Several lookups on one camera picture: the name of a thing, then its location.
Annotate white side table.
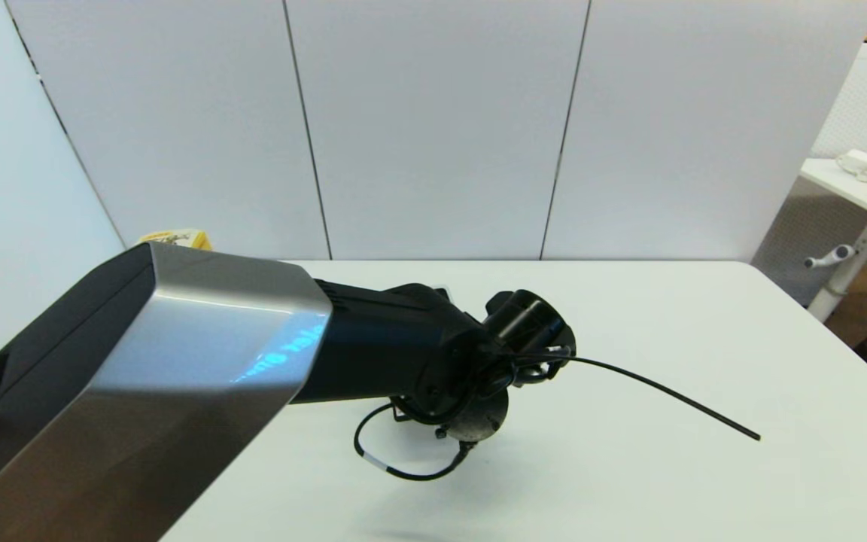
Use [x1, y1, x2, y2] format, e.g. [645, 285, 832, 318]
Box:
[801, 154, 867, 238]

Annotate black stiff cable tie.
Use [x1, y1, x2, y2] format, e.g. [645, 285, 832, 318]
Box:
[554, 354, 762, 442]

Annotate yellow potato chips box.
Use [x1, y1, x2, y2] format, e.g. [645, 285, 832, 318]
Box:
[138, 230, 213, 251]

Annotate white perforated panel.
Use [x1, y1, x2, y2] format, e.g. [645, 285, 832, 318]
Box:
[751, 44, 867, 306]

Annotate white crank handle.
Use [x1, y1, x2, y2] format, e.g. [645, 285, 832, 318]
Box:
[805, 245, 854, 269]

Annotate white side table leg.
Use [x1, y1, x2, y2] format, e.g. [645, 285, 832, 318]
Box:
[808, 218, 867, 323]

